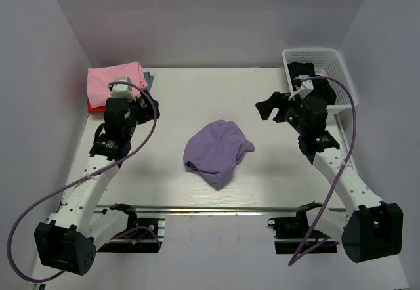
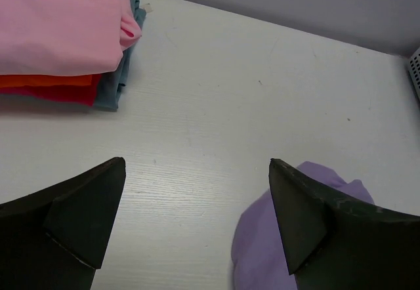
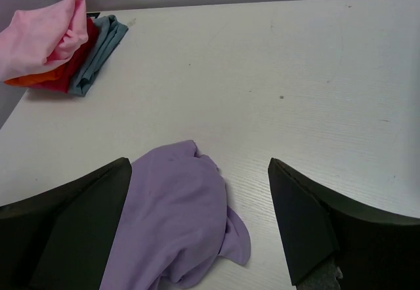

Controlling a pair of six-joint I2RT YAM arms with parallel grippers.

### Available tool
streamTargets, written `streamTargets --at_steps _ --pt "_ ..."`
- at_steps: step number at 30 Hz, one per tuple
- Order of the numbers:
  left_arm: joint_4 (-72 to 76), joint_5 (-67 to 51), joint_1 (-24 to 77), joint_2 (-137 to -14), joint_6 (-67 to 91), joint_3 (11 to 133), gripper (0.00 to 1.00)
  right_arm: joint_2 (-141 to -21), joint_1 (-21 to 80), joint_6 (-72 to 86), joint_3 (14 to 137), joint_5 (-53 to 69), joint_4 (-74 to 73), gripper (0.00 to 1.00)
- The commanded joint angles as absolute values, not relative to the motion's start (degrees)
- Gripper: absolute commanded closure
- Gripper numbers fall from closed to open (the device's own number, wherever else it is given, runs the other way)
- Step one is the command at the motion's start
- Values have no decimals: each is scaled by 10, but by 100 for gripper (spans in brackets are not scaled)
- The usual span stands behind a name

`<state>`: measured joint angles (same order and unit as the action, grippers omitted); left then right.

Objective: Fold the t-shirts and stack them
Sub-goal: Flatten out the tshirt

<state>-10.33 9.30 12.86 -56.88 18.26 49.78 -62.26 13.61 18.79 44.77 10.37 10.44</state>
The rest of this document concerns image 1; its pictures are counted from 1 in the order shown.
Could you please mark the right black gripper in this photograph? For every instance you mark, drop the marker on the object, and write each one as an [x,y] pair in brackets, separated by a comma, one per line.
[282,107]

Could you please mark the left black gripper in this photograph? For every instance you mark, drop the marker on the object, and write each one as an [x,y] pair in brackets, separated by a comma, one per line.
[144,109]

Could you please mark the purple t shirt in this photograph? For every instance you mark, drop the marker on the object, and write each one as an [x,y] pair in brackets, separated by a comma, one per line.
[214,152]

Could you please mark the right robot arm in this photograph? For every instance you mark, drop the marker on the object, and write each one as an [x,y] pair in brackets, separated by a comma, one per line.
[371,228]

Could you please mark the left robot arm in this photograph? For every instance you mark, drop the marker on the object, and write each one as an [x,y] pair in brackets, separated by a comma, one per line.
[70,240]

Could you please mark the blue folded t shirt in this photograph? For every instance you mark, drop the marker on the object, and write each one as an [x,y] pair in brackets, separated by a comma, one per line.
[149,80]

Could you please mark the red folded t shirt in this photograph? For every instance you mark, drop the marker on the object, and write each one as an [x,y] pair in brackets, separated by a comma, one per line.
[98,109]

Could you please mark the black t shirt in basket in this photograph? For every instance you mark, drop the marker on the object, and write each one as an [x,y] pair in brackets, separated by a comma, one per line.
[322,88]

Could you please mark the pink folded t shirt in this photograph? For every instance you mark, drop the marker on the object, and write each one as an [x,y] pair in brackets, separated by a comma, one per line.
[98,80]

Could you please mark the white plastic basket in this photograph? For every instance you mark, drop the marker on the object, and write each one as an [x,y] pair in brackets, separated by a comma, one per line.
[327,62]

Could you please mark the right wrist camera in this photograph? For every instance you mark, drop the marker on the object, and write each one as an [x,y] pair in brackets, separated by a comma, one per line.
[303,87]

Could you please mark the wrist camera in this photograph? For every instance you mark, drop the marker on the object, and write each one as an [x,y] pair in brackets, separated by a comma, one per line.
[123,89]
[303,87]

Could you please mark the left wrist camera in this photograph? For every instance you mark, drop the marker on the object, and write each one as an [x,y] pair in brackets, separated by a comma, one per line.
[123,89]

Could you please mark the aluminium rail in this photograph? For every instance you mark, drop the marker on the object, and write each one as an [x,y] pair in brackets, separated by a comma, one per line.
[203,209]

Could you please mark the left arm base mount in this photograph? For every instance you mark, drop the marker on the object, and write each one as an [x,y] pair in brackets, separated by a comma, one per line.
[143,230]

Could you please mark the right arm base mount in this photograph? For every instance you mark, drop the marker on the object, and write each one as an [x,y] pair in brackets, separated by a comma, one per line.
[289,231]

